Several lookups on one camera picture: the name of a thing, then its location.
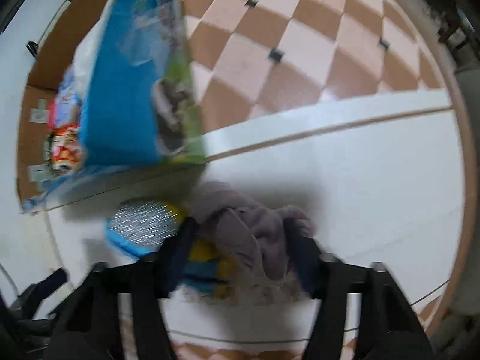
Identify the purple cloth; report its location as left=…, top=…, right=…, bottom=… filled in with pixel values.
left=190, top=181, right=314, bottom=282

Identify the orange red snack packet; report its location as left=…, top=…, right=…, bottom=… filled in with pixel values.
left=43, top=124, right=86, bottom=177

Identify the blue cartoon tissue pack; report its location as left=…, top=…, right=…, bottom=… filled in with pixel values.
left=48, top=66, right=81, bottom=130

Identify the white plastic bag pack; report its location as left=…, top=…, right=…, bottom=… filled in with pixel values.
left=72, top=18, right=106, bottom=97

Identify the long blue snack packet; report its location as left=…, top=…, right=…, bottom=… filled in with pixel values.
left=181, top=239, right=238, bottom=299

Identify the open cardboard box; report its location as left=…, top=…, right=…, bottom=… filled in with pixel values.
left=16, top=0, right=204, bottom=213

